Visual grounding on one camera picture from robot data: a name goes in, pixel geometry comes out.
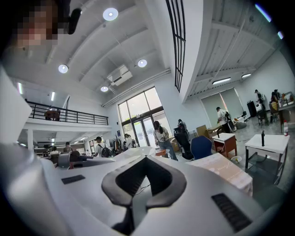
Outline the black head-mounted camera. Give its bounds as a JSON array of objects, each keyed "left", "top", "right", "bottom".
[{"left": 67, "top": 7, "right": 83, "bottom": 35}]

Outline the blue chair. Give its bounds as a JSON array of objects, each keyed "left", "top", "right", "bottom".
[{"left": 190, "top": 135, "right": 213, "bottom": 160}]

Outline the brown cabinet with white top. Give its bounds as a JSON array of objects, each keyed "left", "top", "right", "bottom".
[{"left": 211, "top": 133, "right": 238, "bottom": 159}]

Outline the black office chair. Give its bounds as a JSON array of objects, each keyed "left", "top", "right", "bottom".
[{"left": 173, "top": 128, "right": 194, "bottom": 161}]

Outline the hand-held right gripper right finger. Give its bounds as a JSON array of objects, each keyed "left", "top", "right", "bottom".
[{"left": 136, "top": 155, "right": 265, "bottom": 236}]

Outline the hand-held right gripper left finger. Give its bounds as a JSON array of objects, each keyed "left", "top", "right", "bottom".
[{"left": 45, "top": 155, "right": 147, "bottom": 236}]

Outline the glass entrance door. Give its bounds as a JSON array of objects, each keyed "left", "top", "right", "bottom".
[{"left": 118, "top": 87, "right": 173, "bottom": 148}]

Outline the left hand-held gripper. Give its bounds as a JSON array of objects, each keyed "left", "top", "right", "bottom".
[{"left": 56, "top": 150, "right": 118, "bottom": 170}]

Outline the black balcony railing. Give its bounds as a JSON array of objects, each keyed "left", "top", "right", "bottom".
[{"left": 26, "top": 100, "right": 109, "bottom": 126}]

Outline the white table with black legs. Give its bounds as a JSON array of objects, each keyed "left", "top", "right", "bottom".
[{"left": 244, "top": 134, "right": 290, "bottom": 185}]

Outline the brown cardboard box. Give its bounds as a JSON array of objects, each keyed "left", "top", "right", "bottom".
[{"left": 195, "top": 124, "right": 208, "bottom": 139}]

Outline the black window grille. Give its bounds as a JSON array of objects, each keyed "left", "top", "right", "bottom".
[{"left": 165, "top": 0, "right": 186, "bottom": 93}]

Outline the pink patterned tablecloth table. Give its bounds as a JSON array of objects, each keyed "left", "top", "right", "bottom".
[{"left": 185, "top": 153, "right": 254, "bottom": 197}]

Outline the white ceiling air conditioner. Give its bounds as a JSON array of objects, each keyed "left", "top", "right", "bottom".
[{"left": 106, "top": 65, "right": 134, "bottom": 87}]

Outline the grey roller blind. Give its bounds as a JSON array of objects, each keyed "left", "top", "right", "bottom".
[{"left": 200, "top": 87, "right": 244, "bottom": 126}]

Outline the person's face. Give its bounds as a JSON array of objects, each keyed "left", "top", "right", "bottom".
[{"left": 13, "top": 4, "right": 59, "bottom": 48}]

